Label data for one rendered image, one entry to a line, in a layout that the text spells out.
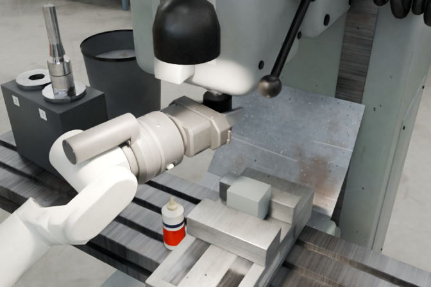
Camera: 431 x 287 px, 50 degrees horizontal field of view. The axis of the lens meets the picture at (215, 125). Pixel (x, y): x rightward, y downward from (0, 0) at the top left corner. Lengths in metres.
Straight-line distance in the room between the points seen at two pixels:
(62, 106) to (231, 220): 0.44
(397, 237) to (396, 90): 1.48
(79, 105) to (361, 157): 0.65
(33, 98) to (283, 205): 0.57
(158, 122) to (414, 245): 1.92
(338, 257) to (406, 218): 1.67
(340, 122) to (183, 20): 0.67
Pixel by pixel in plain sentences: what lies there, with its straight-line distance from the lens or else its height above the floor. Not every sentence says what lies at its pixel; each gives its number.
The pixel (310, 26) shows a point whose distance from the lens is 0.74.
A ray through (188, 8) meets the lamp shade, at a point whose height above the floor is 1.47.
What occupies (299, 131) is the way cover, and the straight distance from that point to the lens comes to 1.10.
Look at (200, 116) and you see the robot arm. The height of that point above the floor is 1.26.
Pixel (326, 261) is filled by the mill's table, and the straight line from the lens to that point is 0.89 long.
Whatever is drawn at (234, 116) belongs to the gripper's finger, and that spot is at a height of 1.24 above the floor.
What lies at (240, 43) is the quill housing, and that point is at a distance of 0.58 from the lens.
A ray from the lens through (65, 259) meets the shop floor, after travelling 2.29.
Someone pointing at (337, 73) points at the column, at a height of 1.18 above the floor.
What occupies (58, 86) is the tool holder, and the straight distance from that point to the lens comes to 1.02.
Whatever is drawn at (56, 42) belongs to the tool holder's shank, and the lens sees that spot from 0.99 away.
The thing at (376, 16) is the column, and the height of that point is 1.32.
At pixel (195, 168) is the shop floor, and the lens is 2.71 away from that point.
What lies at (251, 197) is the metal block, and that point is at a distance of 0.78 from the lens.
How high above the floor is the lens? 1.60
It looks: 31 degrees down
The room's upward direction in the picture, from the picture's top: straight up
